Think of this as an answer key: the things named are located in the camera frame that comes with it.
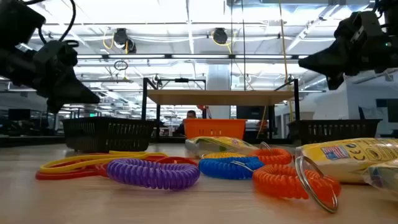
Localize person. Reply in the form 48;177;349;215
174;110;198;136

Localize black plastic basket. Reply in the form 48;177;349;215
61;116;156;153
287;118;382;146

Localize orange coil wristband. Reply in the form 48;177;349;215
252;155;342;214

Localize purple coil wristband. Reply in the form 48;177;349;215
106;157;201;191

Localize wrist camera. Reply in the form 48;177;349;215
32;39;79;68
334;11;388;46

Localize yellow rubber band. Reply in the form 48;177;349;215
39;151;169;174

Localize black hanging cable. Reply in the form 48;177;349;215
229;0;247;91

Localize yellow hanging cable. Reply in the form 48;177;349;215
278;0;295;123

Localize black ceiling cord reel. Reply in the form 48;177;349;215
212;27;229;45
113;27;137;54

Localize wooden shelf riser black legs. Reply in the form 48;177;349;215
142;77;301;139

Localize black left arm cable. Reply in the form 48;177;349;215
21;0;77;44

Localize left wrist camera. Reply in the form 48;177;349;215
32;39;79;68

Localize blue coil wristband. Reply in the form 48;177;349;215
198;156;265;180

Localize yellow coil wristband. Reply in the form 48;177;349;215
201;151;248;159

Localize long ceiling light bar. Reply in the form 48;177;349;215
76;53;308;60

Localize orange plastic basket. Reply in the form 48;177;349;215
183;118;248;141

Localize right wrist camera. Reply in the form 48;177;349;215
334;11;388;46

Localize black background monitor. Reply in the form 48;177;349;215
7;108;32;121

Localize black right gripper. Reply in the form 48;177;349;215
298;40;398;91

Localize black hanging ring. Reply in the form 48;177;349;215
113;60;129;72

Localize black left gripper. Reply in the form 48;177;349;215
0;46;101;114

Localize red item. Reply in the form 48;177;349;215
248;141;293;166

